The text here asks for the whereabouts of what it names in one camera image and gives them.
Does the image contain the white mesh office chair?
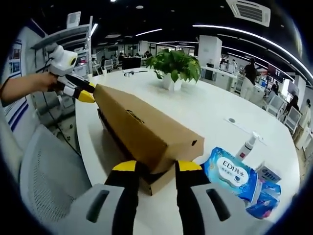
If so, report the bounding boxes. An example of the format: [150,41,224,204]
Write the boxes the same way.
[266,94,286,116]
[283,106,303,134]

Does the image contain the grey metal shelf rack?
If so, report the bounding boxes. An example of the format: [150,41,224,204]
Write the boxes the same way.
[31,16,94,81]

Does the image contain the ceiling air conditioner vent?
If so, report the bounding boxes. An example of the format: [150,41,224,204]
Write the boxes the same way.
[226,0,271,27]

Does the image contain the grey mesh office chair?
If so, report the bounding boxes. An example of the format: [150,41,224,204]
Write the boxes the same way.
[19,124,92,222]

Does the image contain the curved ceiling light strip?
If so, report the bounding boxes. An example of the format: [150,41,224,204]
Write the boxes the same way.
[192,24,312,85]

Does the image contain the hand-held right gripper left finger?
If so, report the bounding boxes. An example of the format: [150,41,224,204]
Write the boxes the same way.
[57,160,140,235]

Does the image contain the black cable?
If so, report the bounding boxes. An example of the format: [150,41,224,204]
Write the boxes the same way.
[44,106,83,158]

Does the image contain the brown cardboard shoe box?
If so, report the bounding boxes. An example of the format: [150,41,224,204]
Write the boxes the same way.
[94,83,205,196]

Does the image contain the green potted plant white pot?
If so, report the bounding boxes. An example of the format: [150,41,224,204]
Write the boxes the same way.
[146,48,202,92]

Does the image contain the small blue soft pack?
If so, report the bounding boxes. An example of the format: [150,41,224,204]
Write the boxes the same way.
[245,181,282,219]

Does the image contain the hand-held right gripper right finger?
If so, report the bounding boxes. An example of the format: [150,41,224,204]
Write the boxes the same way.
[175,159,272,235]

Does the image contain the wall display screen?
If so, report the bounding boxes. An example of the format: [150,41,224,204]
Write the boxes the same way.
[268,63,285,79]

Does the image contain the blue white-label soft wipes pack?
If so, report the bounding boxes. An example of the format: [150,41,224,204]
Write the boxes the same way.
[202,146,259,203]

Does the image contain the white spray bottle red label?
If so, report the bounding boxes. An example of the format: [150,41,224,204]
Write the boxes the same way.
[235,131,260,162]

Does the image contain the small white box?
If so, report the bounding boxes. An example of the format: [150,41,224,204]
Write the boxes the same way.
[255,161,282,184]

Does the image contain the white appliance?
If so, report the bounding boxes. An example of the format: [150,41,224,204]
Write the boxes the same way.
[66,11,82,28]

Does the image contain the person's left hand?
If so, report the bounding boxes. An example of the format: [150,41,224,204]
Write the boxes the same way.
[30,71,61,93]

